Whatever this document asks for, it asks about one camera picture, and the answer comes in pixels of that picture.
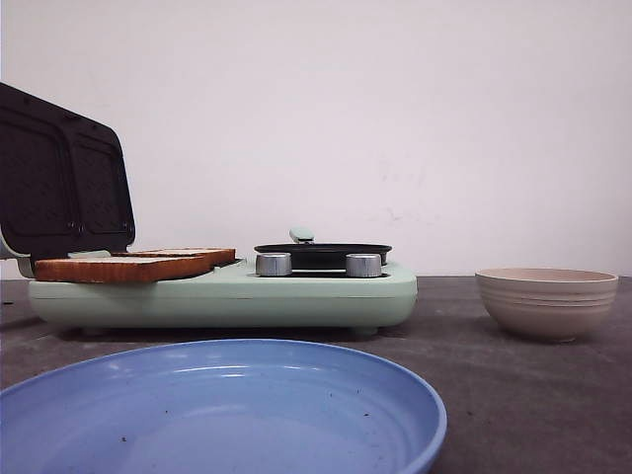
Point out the toast slice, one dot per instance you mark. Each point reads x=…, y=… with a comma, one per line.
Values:
x=120, y=269
x=213, y=256

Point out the cream ceramic bowl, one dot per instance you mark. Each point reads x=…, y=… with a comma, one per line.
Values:
x=547, y=304

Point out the mint green breakfast maker base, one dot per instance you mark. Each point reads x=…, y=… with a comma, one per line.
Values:
x=233, y=296

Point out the black frying pan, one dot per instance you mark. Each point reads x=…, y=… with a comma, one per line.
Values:
x=308, y=255

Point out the silver right control knob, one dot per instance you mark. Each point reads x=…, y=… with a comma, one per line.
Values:
x=363, y=265

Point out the silver control knob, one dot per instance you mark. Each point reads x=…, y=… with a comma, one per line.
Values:
x=273, y=264
x=363, y=265

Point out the silver left control knob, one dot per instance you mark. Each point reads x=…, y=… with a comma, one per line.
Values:
x=273, y=264

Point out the blue plastic plate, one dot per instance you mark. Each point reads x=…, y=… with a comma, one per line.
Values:
x=231, y=406

